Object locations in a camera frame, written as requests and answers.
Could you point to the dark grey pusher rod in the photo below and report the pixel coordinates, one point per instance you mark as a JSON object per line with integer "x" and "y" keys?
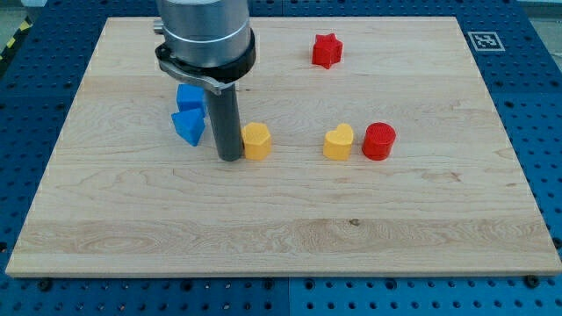
{"x": 225, "y": 120}

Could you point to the black clamp flange mount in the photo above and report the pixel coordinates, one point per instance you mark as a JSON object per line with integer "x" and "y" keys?
{"x": 214, "y": 79}

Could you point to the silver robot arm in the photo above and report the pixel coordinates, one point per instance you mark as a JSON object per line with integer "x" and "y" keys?
{"x": 210, "y": 44}

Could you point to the red star block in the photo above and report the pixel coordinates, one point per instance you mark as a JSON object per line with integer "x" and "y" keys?
{"x": 327, "y": 50}

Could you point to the blue cube block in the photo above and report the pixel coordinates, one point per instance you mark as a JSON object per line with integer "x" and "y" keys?
{"x": 190, "y": 97}

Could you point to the blue triangle block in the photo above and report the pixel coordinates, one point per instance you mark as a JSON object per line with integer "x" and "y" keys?
{"x": 190, "y": 125}

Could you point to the yellow hexagon block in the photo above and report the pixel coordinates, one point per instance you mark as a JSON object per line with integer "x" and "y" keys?
{"x": 256, "y": 140}

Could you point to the yellow heart block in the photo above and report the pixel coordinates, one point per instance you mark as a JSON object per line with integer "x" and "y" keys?
{"x": 338, "y": 143}

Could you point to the red cylinder block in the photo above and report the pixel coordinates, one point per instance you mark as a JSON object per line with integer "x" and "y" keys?
{"x": 378, "y": 141}

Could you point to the wooden board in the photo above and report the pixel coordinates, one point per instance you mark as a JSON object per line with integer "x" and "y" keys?
{"x": 124, "y": 196}

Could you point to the white fiducial marker tag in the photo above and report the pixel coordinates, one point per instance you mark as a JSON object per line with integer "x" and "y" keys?
{"x": 486, "y": 41}

